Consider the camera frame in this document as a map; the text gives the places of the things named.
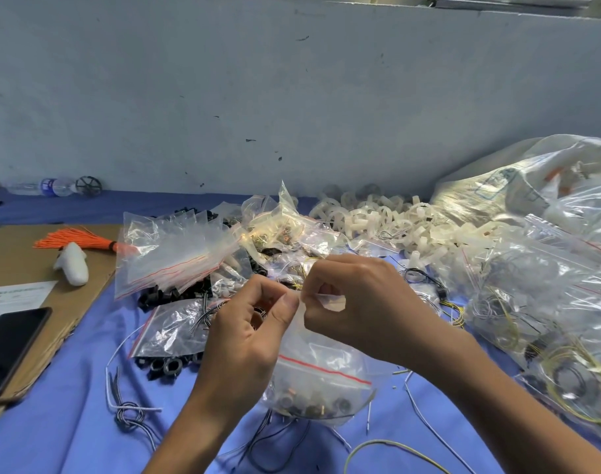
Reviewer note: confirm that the person's right forearm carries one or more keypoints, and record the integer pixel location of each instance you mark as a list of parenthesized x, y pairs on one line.
[(522, 409)]

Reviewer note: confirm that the clear plastic water bottle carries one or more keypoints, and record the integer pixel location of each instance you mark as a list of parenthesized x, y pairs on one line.
[(39, 187)]

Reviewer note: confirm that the stack of plastic bags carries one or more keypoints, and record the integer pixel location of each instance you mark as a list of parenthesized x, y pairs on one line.
[(167, 251)]

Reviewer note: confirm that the heap of plastic bags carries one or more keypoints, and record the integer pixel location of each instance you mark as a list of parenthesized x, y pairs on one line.
[(281, 227)]

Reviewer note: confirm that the black smartphone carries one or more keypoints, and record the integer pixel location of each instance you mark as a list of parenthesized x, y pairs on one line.
[(9, 345)]

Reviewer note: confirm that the pile of white plastic wheels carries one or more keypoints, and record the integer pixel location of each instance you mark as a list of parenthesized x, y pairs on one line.
[(399, 222)]

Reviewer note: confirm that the person's left hand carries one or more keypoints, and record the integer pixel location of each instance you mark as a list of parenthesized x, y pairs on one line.
[(241, 350)]

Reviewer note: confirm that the pile of large plastic bags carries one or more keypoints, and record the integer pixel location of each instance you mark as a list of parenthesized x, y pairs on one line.
[(547, 242)]

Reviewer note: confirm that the orange tie bundle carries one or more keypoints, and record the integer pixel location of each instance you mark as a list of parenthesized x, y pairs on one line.
[(78, 239)]

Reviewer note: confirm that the blue cloth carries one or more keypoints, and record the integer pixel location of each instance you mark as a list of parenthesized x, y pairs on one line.
[(54, 429)]

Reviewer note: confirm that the white paper sheet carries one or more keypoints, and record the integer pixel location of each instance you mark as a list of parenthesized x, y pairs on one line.
[(14, 296)]

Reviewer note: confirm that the pile of black plastic rings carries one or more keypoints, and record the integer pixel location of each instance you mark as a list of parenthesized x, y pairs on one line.
[(157, 296)]

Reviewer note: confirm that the white handheld device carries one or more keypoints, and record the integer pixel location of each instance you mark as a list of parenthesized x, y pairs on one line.
[(71, 264)]

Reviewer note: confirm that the window frame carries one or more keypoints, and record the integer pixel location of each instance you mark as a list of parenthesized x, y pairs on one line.
[(517, 3)]

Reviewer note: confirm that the black round wheel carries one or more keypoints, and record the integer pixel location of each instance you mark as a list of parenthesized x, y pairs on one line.
[(88, 186)]

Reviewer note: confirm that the clear zip plastic bag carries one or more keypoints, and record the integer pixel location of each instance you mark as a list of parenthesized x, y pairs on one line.
[(315, 375)]

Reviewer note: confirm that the person's right hand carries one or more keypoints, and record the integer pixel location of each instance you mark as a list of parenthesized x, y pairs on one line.
[(379, 306)]

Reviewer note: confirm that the brown cardboard sheet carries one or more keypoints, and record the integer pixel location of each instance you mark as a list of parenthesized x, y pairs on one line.
[(24, 256)]

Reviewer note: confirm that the red-zip plastic bag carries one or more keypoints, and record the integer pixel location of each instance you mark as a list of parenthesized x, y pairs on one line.
[(172, 328)]

